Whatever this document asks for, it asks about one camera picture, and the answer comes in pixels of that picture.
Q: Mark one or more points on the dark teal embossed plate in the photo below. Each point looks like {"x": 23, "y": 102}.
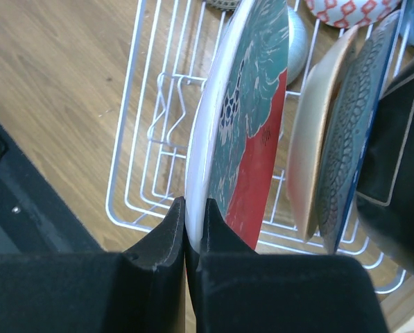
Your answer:
{"x": 349, "y": 129}

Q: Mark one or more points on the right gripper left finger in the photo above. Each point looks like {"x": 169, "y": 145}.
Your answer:
{"x": 138, "y": 290}

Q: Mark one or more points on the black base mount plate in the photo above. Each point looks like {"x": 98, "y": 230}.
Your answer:
{"x": 33, "y": 218}

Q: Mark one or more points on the red white patterned bowl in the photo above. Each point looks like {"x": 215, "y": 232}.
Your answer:
{"x": 347, "y": 13}

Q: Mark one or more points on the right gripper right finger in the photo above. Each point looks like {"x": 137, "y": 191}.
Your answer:
{"x": 235, "y": 289}

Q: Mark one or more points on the black square plate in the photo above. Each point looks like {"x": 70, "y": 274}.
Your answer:
{"x": 385, "y": 190}

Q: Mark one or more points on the red teal plate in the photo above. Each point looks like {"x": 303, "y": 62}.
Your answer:
{"x": 234, "y": 138}

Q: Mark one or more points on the white wire dish rack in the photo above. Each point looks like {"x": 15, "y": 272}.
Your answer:
{"x": 233, "y": 143}

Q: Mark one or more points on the dark brown bowl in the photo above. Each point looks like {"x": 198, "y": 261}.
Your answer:
{"x": 226, "y": 5}

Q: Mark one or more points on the beige plate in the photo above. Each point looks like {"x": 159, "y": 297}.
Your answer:
{"x": 309, "y": 129}

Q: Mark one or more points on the light green ribbed bowl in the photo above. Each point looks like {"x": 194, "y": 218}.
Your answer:
{"x": 298, "y": 45}

